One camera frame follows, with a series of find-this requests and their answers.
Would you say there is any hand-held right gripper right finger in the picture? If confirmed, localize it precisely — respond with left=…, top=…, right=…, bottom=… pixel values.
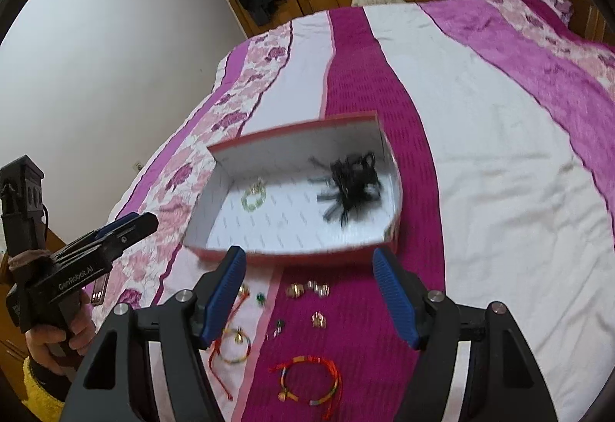
left=372, top=246, right=553, bottom=422

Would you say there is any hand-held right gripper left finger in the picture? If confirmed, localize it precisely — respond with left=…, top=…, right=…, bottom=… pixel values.
left=62, top=245, right=247, bottom=422

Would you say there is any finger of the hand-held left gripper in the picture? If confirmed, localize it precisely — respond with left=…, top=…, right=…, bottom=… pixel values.
left=98, top=212, right=160, bottom=254
left=93, top=212, right=143, bottom=237

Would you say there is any red string with gold charm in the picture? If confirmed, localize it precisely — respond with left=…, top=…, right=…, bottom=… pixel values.
left=221, top=285, right=251, bottom=331

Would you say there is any rainbow bracelet with gold bell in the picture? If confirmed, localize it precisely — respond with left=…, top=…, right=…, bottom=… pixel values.
left=208, top=326, right=253, bottom=401

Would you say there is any red rainbow braided bracelet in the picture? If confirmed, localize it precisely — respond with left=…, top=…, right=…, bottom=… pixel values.
left=269, top=355, right=343, bottom=404

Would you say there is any red cardboard box white inside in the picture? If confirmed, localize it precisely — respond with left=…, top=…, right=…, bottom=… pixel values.
left=184, top=112, right=403, bottom=266

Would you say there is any person's left forearm yellow sleeve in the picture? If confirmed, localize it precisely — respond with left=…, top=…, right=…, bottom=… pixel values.
left=22, top=355, right=73, bottom=404

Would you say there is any person's left hand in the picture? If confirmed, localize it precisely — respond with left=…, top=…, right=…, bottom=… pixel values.
left=26, top=291, right=98, bottom=374

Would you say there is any black hair accessories pile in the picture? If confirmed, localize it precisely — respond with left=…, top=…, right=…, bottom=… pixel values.
left=307, top=152, right=385, bottom=228

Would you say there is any pink floral striped bedspread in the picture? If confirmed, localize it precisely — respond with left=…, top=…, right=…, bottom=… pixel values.
left=91, top=0, right=615, bottom=422

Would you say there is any pink floral pillow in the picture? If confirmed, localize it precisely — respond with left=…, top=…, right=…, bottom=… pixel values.
left=516, top=0, right=573, bottom=26

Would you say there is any green bead bracelet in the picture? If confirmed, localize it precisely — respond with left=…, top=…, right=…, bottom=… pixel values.
left=240, top=188, right=268, bottom=212

